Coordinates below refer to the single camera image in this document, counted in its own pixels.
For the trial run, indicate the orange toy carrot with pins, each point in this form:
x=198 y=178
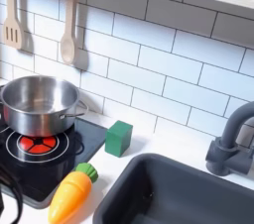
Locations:
x=71 y=195

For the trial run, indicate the dark grey sink basin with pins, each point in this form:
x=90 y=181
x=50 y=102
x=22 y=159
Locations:
x=178 y=195

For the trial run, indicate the grey tap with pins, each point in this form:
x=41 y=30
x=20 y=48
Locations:
x=228 y=148

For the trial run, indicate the black stove top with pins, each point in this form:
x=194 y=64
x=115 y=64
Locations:
x=49 y=162

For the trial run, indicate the green wooden block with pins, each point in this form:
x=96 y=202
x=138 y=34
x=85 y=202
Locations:
x=117 y=138

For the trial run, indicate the wooden slotted spatula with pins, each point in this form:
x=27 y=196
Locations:
x=12 y=20

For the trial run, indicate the steel pot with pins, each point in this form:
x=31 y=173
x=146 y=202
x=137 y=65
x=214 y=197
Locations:
x=39 y=102

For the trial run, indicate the wooden spoon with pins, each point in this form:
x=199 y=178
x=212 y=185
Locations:
x=70 y=29

